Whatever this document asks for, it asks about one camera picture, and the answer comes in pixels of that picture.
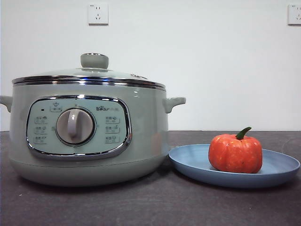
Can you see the glass lid with green knob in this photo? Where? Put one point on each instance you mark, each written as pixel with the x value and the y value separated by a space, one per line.
pixel 94 61

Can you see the small orange pumpkin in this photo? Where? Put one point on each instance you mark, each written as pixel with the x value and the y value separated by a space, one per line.
pixel 234 153

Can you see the pale green electric steamer pot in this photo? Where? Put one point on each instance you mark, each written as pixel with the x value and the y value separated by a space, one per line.
pixel 145 131

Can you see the blue round plate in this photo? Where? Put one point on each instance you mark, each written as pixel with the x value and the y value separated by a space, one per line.
pixel 188 162

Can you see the grey control dial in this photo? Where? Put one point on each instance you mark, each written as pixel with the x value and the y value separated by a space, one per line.
pixel 75 127

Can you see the white wall socket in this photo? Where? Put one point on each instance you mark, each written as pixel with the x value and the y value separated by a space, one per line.
pixel 98 14
pixel 295 14

